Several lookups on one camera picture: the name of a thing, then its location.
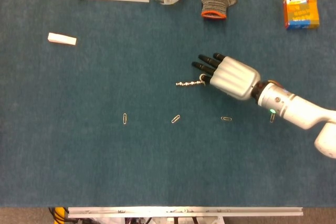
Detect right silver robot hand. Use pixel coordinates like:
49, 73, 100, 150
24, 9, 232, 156
191, 52, 262, 101

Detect orange and blue carton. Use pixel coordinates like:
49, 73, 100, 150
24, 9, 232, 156
282, 0, 320, 30

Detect teal felt table mat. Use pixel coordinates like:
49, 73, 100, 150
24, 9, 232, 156
0, 0, 336, 208

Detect white wedge block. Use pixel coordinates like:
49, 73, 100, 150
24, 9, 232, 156
47, 32, 78, 46

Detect aluminium rail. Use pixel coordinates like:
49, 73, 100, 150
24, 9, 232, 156
67, 206, 304, 219

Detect yellow bracket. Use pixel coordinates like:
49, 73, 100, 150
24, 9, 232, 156
54, 207, 65, 224

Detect black cable bundle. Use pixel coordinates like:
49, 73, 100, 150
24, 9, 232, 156
48, 207, 69, 224

